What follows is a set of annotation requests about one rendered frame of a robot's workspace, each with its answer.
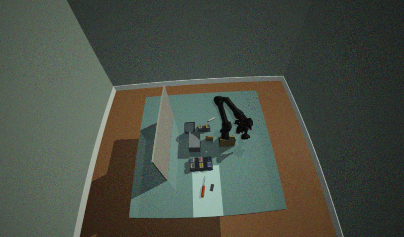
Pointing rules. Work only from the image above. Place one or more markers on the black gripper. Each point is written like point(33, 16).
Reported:
point(245, 129)

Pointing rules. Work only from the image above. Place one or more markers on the beige flat panel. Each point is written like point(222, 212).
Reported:
point(162, 141)

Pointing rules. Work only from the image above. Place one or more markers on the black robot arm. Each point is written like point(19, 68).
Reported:
point(226, 125)

